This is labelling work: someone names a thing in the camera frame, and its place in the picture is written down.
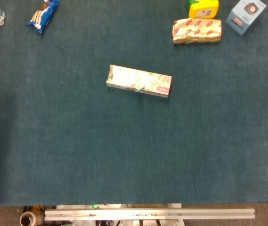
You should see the paper package with red print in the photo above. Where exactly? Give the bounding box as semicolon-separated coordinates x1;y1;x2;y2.
172;18;223;45

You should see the teal felt table cover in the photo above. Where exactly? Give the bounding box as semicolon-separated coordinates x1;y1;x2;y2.
0;0;268;207

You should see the brown tape roll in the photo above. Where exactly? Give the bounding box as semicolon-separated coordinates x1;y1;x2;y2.
19;210;40;226

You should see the aluminium profile rail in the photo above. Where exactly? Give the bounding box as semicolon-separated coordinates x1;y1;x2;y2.
44;208;256;221

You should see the long floral cardboard box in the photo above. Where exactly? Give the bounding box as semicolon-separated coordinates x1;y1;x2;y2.
105;64;173;97

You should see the light blue cardboard box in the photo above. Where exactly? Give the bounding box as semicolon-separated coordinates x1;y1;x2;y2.
225;0;267;36

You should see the yellow and green container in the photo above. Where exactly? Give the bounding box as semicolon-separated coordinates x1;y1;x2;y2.
186;0;220;19

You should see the blue cookie packet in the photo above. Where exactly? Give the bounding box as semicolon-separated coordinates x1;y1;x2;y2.
25;0;60;34

